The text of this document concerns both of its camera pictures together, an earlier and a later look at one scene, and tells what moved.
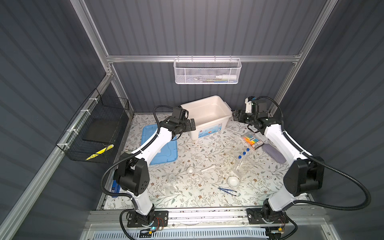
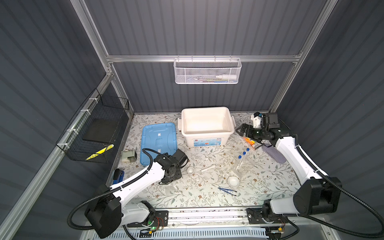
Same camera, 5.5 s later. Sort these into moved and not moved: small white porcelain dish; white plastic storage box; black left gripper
Moved: white plastic storage box; black left gripper
Not moved: small white porcelain dish
